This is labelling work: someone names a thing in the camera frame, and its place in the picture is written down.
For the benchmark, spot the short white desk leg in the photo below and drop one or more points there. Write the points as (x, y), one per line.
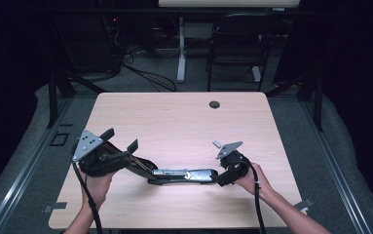
(256, 74)

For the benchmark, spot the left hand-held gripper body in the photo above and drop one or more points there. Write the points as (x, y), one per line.
(88, 144)

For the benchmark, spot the grey staple strip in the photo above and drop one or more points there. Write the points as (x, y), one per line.
(216, 144)

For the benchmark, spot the black stapler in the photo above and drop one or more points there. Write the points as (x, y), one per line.
(187, 175)

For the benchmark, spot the person's right hand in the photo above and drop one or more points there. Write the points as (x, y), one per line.
(258, 182)

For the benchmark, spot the black metal stand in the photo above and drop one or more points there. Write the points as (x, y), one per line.
(53, 97)
(318, 100)

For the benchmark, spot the person's left hand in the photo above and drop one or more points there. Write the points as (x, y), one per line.
(96, 190)

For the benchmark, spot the grey tape strip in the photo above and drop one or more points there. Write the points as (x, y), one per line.
(55, 206)
(304, 204)

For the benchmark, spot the aluminium floor rail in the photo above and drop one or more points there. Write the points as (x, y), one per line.
(21, 182)
(336, 175)

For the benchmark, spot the black folding chair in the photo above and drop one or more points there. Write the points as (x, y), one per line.
(239, 42)

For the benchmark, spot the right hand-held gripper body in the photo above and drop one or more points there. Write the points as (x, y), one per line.
(234, 161)

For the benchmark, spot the white desk top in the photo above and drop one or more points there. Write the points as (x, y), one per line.
(229, 3)

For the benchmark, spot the long white desk leg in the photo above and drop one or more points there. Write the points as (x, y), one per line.
(181, 52)

